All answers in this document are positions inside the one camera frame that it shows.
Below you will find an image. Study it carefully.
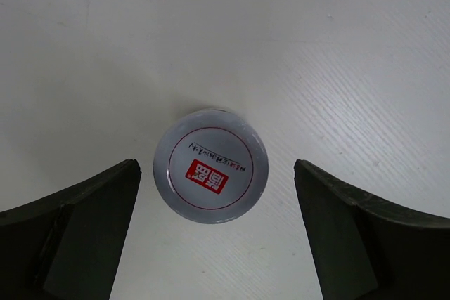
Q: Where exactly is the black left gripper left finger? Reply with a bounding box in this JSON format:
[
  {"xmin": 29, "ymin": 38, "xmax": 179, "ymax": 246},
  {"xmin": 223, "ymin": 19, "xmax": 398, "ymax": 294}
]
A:
[{"xmin": 1, "ymin": 159, "xmax": 141, "ymax": 299}]

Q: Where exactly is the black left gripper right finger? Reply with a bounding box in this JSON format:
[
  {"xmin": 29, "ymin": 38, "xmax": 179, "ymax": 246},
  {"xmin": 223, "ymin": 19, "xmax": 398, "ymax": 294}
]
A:
[{"xmin": 294, "ymin": 159, "xmax": 449, "ymax": 299}]

